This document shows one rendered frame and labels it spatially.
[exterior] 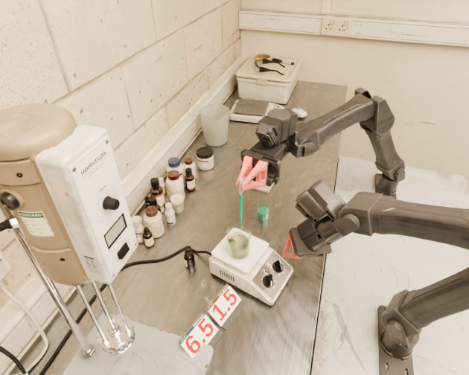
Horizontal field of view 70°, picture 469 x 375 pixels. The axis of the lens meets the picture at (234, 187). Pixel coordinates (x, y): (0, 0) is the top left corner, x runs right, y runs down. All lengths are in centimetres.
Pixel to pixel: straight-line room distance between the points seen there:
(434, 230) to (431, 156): 184
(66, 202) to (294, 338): 65
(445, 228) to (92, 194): 53
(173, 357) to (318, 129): 65
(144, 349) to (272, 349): 30
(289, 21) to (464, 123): 117
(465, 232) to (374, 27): 158
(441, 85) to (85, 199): 208
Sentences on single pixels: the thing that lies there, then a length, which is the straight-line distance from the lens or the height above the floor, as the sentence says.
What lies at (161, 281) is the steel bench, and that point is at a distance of 98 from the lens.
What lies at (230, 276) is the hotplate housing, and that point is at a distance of 91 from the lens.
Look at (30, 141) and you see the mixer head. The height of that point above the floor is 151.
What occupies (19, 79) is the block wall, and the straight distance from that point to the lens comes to 83.
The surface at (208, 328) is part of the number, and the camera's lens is 87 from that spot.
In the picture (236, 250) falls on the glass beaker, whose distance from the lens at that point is 86.
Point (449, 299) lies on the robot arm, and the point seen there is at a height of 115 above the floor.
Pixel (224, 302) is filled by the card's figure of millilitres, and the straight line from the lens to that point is 89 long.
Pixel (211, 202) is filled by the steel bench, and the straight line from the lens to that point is 118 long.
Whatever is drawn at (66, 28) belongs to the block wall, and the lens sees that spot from 93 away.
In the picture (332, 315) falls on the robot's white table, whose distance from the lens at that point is 94.
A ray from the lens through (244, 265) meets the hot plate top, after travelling 88.
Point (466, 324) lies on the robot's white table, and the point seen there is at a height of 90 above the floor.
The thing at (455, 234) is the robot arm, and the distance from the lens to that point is 64.
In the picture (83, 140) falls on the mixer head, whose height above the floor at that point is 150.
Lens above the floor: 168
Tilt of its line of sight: 39 degrees down
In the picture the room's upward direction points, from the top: straight up
